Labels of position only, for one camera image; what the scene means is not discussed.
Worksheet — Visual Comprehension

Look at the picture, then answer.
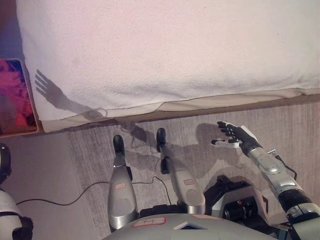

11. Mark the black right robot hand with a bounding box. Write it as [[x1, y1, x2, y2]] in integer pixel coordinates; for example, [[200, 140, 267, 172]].
[[211, 121, 261, 154]]

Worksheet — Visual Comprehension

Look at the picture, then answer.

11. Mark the orange garment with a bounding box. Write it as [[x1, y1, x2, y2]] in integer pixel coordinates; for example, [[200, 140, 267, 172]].
[[0, 59, 35, 128]]

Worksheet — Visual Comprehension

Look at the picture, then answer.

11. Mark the brown wicker basket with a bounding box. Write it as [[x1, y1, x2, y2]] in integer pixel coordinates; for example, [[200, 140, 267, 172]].
[[0, 57, 45, 139]]

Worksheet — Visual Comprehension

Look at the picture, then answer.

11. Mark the silver right robot leg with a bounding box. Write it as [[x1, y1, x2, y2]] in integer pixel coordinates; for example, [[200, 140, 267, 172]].
[[156, 127, 206, 215]]

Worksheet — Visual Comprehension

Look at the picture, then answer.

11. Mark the silver robot torso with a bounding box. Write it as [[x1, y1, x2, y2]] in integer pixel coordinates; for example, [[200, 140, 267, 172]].
[[99, 212, 298, 240]]

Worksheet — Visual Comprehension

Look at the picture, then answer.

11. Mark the white textured blanket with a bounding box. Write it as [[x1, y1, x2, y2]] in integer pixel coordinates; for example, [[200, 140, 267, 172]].
[[15, 0, 320, 133]]

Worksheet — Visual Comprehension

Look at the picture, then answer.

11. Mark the grey floor rug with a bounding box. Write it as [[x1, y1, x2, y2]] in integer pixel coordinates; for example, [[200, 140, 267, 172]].
[[64, 99, 320, 240]]

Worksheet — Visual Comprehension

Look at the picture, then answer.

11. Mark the beige upholstered bed frame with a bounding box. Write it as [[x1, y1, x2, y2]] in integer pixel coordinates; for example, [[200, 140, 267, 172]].
[[44, 93, 320, 131]]

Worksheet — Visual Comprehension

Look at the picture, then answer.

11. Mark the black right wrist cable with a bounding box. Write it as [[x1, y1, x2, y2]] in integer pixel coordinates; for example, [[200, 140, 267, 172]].
[[267, 148, 298, 180]]

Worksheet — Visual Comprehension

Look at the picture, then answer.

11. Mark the thin black floor cable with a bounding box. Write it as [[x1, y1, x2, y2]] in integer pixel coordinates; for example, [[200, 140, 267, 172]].
[[16, 176, 173, 206]]

